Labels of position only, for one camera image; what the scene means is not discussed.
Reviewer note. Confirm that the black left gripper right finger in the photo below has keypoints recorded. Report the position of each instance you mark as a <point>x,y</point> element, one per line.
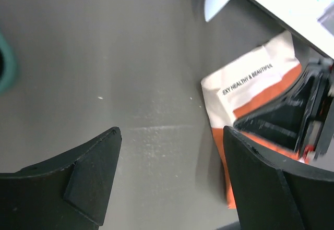
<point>273,191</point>

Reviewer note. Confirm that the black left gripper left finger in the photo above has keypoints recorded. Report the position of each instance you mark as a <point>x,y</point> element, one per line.
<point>68,191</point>

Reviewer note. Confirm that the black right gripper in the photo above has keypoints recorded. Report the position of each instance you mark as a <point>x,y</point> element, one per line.
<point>302,118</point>

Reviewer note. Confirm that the orange underwear white waistband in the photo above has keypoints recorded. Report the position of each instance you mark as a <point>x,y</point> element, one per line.
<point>245,84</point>

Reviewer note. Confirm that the white dry-erase board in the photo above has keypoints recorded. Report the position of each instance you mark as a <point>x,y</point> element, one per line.
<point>311,19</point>

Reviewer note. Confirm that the green divided plastic tray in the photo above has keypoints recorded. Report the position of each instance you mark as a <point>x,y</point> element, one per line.
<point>9,67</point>

